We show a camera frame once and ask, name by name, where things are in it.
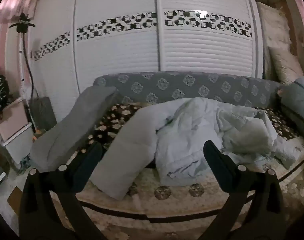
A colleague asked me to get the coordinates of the grey pillow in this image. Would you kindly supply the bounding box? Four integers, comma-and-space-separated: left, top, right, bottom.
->
29, 85, 118, 173

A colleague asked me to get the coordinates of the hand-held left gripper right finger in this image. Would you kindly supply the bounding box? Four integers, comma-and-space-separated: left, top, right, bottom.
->
203, 140, 285, 240

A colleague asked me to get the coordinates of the grey patterned headboard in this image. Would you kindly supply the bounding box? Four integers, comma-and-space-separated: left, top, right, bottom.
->
93, 71, 283, 109

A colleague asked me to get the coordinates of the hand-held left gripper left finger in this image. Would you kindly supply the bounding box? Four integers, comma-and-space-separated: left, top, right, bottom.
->
18, 141, 108, 240

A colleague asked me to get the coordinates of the white and pink storage box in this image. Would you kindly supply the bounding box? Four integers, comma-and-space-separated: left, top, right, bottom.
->
0, 97, 35, 167

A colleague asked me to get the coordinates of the white down jacket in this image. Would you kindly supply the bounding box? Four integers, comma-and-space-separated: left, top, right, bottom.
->
89, 97, 304, 200

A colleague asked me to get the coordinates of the grey-green duvet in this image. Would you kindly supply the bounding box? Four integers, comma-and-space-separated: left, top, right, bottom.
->
279, 76, 304, 145

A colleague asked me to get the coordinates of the black flat panel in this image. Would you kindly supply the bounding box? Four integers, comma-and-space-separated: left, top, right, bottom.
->
28, 96, 58, 132

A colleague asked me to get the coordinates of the white sliding-door wardrobe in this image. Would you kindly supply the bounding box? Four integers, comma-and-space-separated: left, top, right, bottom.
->
29, 0, 265, 131

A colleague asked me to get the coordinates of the brown cardboard piece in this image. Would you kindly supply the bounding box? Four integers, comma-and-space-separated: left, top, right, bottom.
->
6, 187, 23, 215

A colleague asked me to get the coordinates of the brown dotted blanket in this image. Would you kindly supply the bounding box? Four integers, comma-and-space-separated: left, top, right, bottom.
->
78, 102, 302, 157

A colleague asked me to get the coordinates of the black stand with cable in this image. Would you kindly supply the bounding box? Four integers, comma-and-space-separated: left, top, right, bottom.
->
9, 12, 37, 99

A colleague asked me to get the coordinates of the small beige pillow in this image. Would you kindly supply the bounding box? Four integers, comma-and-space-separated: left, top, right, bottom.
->
268, 46, 304, 86

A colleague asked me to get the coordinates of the large beige pillow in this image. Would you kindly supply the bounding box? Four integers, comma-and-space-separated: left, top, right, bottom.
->
256, 1, 293, 55

